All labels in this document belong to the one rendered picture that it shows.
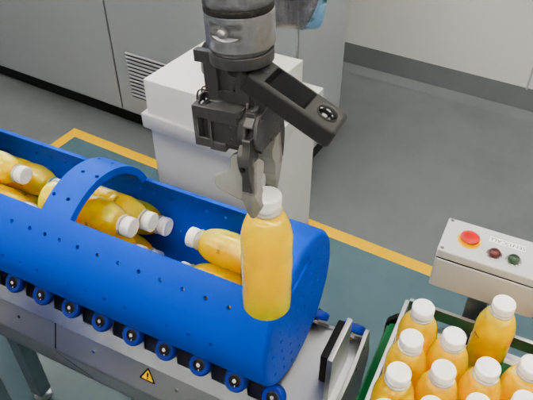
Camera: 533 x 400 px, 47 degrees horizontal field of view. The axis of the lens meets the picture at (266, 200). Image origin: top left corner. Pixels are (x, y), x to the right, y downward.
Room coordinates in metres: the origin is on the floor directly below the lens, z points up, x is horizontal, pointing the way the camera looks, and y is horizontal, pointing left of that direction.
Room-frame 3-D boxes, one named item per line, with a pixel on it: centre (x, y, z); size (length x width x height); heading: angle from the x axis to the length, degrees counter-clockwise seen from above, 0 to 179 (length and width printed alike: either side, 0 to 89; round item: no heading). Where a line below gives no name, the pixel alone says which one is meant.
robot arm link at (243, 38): (0.60, 0.03, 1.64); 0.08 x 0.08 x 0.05
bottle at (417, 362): (0.61, -0.24, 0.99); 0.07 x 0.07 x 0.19
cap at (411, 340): (0.61, -0.24, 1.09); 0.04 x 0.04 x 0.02
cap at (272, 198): (0.58, 0.00, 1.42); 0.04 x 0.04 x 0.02
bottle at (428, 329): (0.67, -0.27, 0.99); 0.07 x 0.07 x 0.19
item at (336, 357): (0.64, -0.12, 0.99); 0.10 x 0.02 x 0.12; 154
